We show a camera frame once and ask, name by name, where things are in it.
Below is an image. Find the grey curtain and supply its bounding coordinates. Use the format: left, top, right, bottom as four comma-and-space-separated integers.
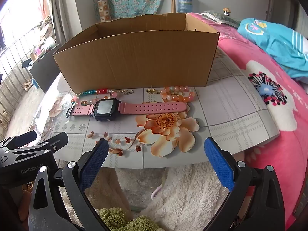
49, 0, 66, 45

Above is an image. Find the multicolour bead bracelet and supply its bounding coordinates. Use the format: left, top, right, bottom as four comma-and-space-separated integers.
71, 88, 123, 106

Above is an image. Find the black wrist watch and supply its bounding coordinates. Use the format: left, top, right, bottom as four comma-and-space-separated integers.
66, 98, 189, 122

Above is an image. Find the grey-green lace cloth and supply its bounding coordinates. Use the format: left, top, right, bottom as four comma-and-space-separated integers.
201, 10, 241, 26

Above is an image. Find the pink floral blanket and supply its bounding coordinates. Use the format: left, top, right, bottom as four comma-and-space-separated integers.
188, 12, 308, 225

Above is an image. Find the orange bead bracelet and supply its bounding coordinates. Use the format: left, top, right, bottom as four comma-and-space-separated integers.
161, 85, 196, 102

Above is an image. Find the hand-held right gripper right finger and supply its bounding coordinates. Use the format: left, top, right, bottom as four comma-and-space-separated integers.
204, 137, 286, 231

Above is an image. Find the blue water jug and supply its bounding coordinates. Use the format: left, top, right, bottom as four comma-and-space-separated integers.
177, 0, 193, 13

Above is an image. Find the pink cord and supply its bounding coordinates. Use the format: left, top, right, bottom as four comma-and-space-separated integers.
151, 182, 165, 200

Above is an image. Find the checked patterned roll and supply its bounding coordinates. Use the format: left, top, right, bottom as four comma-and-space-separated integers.
97, 0, 112, 22

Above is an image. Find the blue patterned quilt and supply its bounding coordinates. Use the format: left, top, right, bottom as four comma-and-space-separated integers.
237, 18, 308, 79

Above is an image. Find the metal window railing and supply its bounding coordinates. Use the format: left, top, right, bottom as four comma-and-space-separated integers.
0, 17, 56, 116

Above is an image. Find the brown cardboard box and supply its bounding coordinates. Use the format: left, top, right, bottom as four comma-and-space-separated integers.
53, 13, 220, 93

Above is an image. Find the green fleece cloth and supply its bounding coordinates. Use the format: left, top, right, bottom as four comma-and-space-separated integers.
97, 207, 164, 231

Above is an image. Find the wooden chair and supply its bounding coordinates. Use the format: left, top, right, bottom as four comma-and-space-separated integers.
164, 0, 178, 13

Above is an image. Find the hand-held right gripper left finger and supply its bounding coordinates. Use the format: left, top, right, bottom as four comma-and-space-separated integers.
29, 138, 116, 231

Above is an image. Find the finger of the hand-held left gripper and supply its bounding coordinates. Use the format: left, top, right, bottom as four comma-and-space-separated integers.
0, 130, 38, 149
5, 132, 68, 157

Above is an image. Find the brown wooden door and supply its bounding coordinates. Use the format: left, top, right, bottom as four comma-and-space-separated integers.
267, 0, 305, 33

